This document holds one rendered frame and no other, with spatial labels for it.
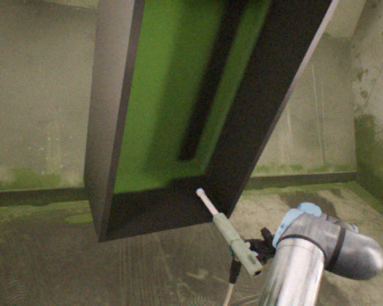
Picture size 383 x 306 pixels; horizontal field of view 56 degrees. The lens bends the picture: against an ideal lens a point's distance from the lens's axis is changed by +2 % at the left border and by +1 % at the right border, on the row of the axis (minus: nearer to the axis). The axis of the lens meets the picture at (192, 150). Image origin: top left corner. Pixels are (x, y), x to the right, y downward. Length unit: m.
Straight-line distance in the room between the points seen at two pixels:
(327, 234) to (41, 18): 2.01
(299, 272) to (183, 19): 0.92
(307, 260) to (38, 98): 1.83
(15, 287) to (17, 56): 1.26
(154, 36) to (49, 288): 1.23
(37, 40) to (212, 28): 1.27
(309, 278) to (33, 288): 1.36
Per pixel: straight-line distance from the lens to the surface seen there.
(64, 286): 1.89
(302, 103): 2.95
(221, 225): 1.48
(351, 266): 0.96
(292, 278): 0.82
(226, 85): 1.59
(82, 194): 2.30
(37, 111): 2.29
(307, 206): 1.54
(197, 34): 1.40
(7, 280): 1.96
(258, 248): 1.49
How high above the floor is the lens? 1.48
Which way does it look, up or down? 28 degrees down
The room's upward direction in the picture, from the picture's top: 11 degrees clockwise
